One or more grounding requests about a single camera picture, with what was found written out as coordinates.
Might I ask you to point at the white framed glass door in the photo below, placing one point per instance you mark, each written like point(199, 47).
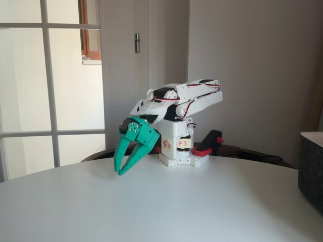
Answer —
point(46, 75)

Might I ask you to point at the dark brown chair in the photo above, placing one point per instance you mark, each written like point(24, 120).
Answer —
point(239, 151)

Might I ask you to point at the brown wooden window frame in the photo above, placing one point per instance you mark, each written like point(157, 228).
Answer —
point(84, 37)

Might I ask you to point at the yellow label reading F3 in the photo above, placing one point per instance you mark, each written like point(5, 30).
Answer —
point(183, 143)

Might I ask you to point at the black red table clamp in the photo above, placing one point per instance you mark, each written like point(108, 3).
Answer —
point(210, 141)
point(159, 150)

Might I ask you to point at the dark grey felt container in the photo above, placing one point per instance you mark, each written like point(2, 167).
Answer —
point(311, 171)

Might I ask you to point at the yellow label reading F5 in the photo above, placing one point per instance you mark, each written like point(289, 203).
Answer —
point(166, 145)

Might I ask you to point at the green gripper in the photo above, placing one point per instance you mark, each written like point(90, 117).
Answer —
point(144, 138)

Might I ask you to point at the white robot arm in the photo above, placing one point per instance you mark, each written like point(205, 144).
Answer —
point(202, 100)

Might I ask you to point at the silver door hinge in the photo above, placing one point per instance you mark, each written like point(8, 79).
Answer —
point(137, 43)

